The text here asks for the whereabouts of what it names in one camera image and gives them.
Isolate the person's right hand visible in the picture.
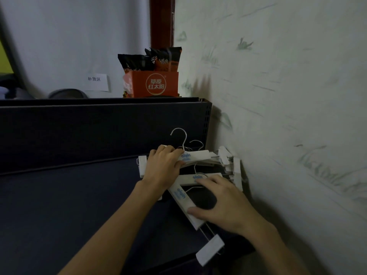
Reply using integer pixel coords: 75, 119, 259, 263
187, 174, 276, 237

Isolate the person's left hand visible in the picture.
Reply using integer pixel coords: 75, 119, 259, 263
142, 145, 187, 195

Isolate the pile of white clip hangers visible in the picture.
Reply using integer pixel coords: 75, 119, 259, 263
156, 140, 250, 267

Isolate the white clip hanger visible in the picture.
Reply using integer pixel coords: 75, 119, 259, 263
136, 128, 231, 178

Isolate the person's left forearm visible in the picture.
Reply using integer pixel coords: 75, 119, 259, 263
57, 181, 170, 275

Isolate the orange snack carton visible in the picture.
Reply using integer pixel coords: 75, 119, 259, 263
117, 47, 183, 98

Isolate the black back panel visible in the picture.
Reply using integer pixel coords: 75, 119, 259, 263
0, 97, 213, 175

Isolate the small white label sign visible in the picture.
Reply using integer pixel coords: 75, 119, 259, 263
83, 73, 110, 92

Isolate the grey round container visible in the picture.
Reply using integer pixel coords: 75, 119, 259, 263
47, 88, 89, 99

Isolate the brown door frame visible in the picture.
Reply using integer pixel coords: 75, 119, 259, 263
149, 0, 176, 50

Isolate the yellow wall panel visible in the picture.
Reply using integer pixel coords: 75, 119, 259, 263
0, 40, 13, 74

